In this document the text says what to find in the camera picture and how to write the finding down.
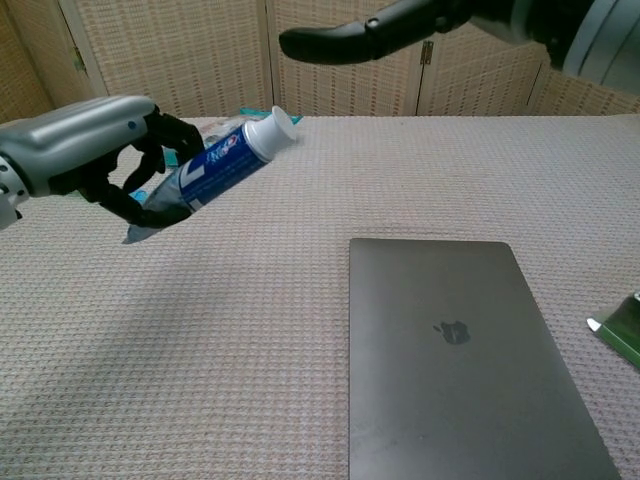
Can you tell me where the blue and white toothpaste tube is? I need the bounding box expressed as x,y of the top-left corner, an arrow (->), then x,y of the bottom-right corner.
122,105 -> 297,245

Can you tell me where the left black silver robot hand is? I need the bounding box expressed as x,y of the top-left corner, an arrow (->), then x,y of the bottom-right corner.
0,96 -> 206,231

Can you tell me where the green plastic package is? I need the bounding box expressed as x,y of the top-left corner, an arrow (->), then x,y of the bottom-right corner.
585,289 -> 640,371

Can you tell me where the beige woven tablecloth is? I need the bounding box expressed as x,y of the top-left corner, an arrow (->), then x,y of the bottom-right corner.
0,115 -> 640,480

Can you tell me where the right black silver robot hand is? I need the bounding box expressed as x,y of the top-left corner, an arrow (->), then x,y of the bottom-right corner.
278,0 -> 640,92

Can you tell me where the woven folding screen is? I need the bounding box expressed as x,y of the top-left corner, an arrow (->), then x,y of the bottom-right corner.
0,0 -> 640,124

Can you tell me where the grey closed laptop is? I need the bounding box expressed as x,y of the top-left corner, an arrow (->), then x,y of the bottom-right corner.
348,237 -> 623,480

